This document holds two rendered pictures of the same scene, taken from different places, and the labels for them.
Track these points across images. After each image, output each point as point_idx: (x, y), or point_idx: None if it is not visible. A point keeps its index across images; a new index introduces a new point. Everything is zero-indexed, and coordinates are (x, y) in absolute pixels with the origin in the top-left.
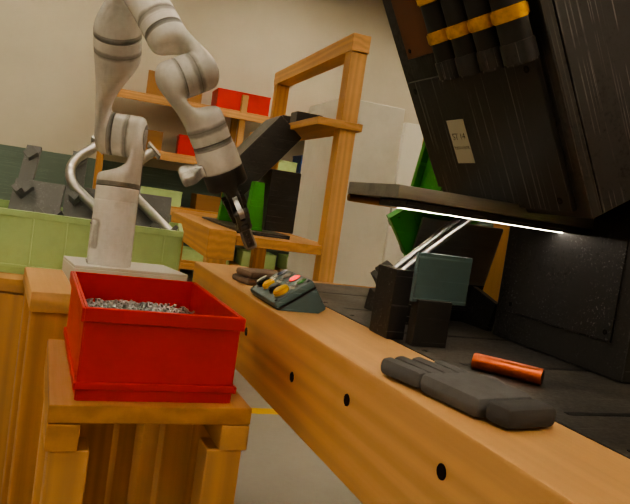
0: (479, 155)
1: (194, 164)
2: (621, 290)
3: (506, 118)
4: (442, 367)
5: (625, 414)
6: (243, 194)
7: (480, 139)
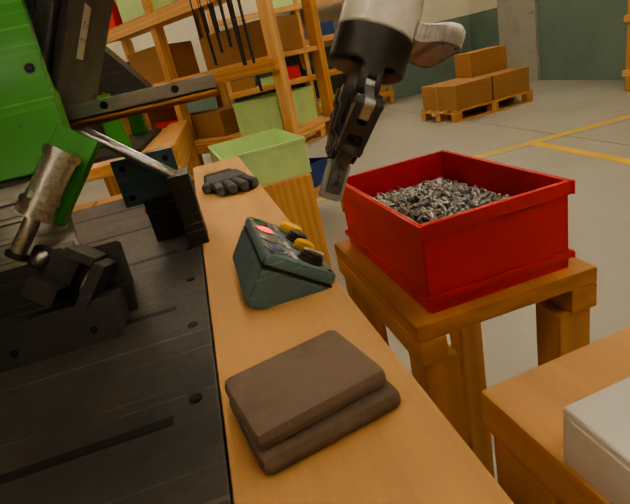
0: (86, 52)
1: (429, 23)
2: None
3: (101, 22)
4: (228, 180)
5: (140, 206)
6: (337, 90)
7: (90, 35)
